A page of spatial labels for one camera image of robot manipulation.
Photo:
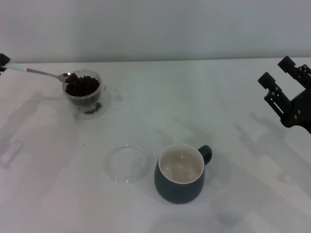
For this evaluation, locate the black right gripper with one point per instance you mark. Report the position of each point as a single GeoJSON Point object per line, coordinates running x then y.
{"type": "Point", "coordinates": [298, 111]}

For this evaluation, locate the coffee bean cluster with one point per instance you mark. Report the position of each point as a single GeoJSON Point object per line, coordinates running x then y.
{"type": "Point", "coordinates": [72, 78]}
{"type": "Point", "coordinates": [93, 109]}

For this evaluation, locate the clear double-walled glass cup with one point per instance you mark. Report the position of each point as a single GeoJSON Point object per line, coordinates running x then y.
{"type": "Point", "coordinates": [107, 95]}

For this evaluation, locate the clear glass saucer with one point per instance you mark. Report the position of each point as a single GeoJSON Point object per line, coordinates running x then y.
{"type": "Point", "coordinates": [102, 114]}

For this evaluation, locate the dark teal ceramic mug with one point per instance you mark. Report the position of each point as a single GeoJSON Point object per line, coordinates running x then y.
{"type": "Point", "coordinates": [177, 191]}

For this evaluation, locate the clear round glass dish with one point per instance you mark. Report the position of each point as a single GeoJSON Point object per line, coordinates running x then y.
{"type": "Point", "coordinates": [126, 167]}

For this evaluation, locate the coffee bean pile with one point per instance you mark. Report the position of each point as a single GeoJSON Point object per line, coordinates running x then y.
{"type": "Point", "coordinates": [85, 86]}

